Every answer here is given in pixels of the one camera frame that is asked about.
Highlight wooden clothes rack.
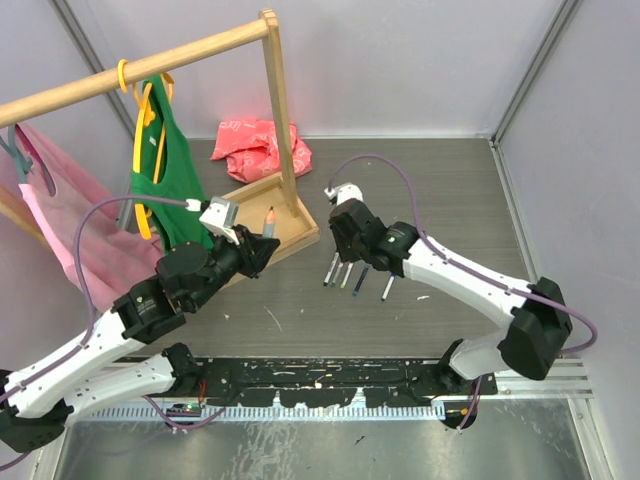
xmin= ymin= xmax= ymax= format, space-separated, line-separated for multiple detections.
xmin=0 ymin=8 xmax=320 ymax=291

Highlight green tank top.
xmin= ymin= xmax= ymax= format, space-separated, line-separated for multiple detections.
xmin=131 ymin=74 xmax=212 ymax=251

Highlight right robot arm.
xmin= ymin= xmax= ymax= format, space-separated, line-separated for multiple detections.
xmin=329 ymin=199 xmax=572 ymax=394

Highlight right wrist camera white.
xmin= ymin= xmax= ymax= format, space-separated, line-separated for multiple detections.
xmin=324 ymin=182 xmax=363 ymax=206

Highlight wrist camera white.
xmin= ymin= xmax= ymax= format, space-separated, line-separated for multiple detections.
xmin=324 ymin=182 xmax=363 ymax=206
xmin=186 ymin=196 xmax=240 ymax=245

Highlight white pen black tip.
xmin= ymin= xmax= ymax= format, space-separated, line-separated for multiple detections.
xmin=323 ymin=252 xmax=340 ymax=286

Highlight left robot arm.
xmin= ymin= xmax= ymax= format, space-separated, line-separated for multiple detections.
xmin=1 ymin=225 xmax=280 ymax=454

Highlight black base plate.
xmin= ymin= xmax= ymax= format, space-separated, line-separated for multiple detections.
xmin=151 ymin=357 xmax=474 ymax=408

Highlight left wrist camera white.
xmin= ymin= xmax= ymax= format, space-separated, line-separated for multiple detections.
xmin=186 ymin=196 xmax=240 ymax=245

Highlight white pen green tip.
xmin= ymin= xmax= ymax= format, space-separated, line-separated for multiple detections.
xmin=340 ymin=262 xmax=354 ymax=289

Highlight red patterned cloth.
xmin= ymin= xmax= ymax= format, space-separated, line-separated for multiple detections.
xmin=210 ymin=118 xmax=281 ymax=184

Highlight pink shirt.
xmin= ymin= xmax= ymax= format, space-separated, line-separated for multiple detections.
xmin=1 ymin=124 xmax=164 ymax=312

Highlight long white green pen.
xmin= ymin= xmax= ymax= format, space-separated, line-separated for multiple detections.
xmin=330 ymin=262 xmax=344 ymax=287

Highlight yellow plastic hanger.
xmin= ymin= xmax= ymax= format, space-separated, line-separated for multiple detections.
xmin=116 ymin=58 xmax=175 ymax=241

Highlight short white pen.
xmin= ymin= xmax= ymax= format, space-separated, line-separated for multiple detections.
xmin=381 ymin=273 xmax=396 ymax=302

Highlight white cable duct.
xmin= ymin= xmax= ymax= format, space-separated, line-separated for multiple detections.
xmin=85 ymin=399 xmax=446 ymax=422

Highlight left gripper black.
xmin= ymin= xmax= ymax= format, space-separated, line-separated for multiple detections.
xmin=188 ymin=223 xmax=278 ymax=311

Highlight grey pencil orange tip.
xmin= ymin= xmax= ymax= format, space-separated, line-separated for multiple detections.
xmin=262 ymin=207 xmax=276 ymax=238

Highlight grey blue hanger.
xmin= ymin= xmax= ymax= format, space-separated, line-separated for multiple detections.
xmin=1 ymin=124 xmax=56 ymax=196

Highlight blue pen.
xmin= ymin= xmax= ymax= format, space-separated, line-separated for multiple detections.
xmin=352 ymin=264 xmax=370 ymax=297

